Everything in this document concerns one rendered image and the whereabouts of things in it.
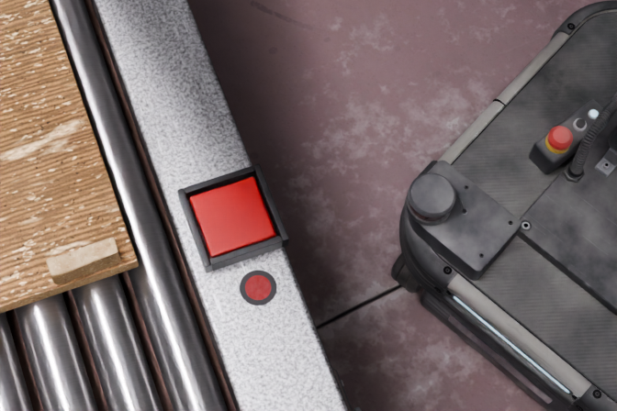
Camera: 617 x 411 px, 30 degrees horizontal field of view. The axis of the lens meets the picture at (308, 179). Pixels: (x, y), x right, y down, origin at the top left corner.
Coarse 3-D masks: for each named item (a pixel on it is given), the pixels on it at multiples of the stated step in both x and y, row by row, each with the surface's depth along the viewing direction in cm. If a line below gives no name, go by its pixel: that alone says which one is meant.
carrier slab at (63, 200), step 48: (0, 0) 106; (48, 0) 107; (0, 48) 104; (48, 48) 105; (0, 96) 102; (48, 96) 103; (0, 144) 100; (48, 144) 101; (96, 144) 101; (0, 192) 99; (48, 192) 99; (96, 192) 99; (0, 240) 97; (48, 240) 97; (96, 240) 97; (0, 288) 95; (48, 288) 95
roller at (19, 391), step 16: (0, 320) 97; (0, 336) 96; (0, 352) 95; (16, 352) 96; (0, 368) 94; (16, 368) 95; (0, 384) 94; (16, 384) 94; (0, 400) 93; (16, 400) 93
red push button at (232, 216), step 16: (208, 192) 100; (224, 192) 100; (240, 192) 100; (256, 192) 100; (208, 208) 100; (224, 208) 100; (240, 208) 100; (256, 208) 100; (208, 224) 99; (224, 224) 99; (240, 224) 99; (256, 224) 99; (272, 224) 99; (208, 240) 98; (224, 240) 98; (240, 240) 98; (256, 240) 99
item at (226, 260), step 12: (252, 168) 101; (216, 180) 100; (228, 180) 101; (264, 180) 101; (180, 192) 100; (192, 192) 100; (264, 192) 100; (192, 216) 99; (276, 216) 99; (192, 228) 98; (276, 228) 100; (264, 240) 98; (276, 240) 98; (204, 252) 98; (240, 252) 98; (252, 252) 98; (264, 252) 99; (204, 264) 97; (216, 264) 98; (228, 264) 99
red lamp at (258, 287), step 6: (252, 276) 99; (258, 276) 99; (246, 282) 98; (252, 282) 98; (258, 282) 98; (264, 282) 99; (246, 288) 98; (252, 288) 98; (258, 288) 98; (264, 288) 98; (270, 288) 98; (252, 294) 98; (258, 294) 98; (264, 294) 98
